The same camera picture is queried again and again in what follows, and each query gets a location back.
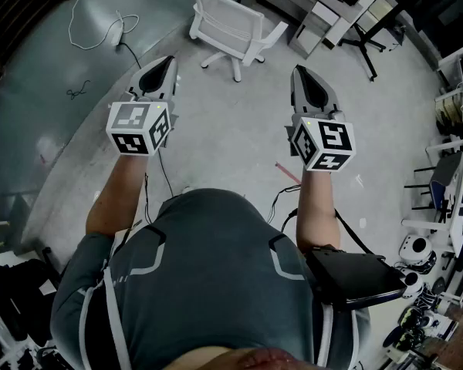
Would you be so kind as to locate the person's right forearm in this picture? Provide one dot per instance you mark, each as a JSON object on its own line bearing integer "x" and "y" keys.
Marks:
{"x": 316, "y": 206}

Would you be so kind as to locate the white round-lens device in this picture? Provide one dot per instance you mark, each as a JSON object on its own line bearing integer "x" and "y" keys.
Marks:
{"x": 414, "y": 283}
{"x": 413, "y": 245}

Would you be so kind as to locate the black metal-leg chair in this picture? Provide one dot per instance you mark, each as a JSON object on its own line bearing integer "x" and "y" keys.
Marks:
{"x": 445, "y": 172}

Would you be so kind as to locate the black flat equipment pack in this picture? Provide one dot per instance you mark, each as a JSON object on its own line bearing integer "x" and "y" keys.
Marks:
{"x": 351, "y": 280}

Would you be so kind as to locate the person's left forearm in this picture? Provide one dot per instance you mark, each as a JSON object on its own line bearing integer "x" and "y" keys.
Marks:
{"x": 115, "y": 191}

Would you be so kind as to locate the person's torso in grey shirt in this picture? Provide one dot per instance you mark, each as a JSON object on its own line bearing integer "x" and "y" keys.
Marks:
{"x": 216, "y": 264}

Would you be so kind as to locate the white-framed table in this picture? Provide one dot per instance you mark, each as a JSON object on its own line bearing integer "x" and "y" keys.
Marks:
{"x": 460, "y": 206}

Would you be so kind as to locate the white mesh office chair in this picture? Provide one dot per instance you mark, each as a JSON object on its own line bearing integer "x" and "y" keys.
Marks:
{"x": 224, "y": 25}

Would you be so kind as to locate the person's left white shoe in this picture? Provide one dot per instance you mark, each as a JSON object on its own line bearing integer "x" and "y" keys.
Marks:
{"x": 187, "y": 189}

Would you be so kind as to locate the red floor tape strip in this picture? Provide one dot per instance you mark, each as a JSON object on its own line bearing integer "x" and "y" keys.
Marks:
{"x": 287, "y": 172}

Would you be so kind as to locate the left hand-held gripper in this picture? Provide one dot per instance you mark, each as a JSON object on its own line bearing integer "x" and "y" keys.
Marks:
{"x": 131, "y": 118}

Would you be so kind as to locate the white power strip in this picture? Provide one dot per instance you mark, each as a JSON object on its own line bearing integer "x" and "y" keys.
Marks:
{"x": 117, "y": 33}

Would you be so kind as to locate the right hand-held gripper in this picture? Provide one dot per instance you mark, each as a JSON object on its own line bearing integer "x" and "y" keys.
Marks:
{"x": 333, "y": 135}

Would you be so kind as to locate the black bag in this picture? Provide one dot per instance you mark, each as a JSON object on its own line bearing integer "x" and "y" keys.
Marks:
{"x": 19, "y": 295}

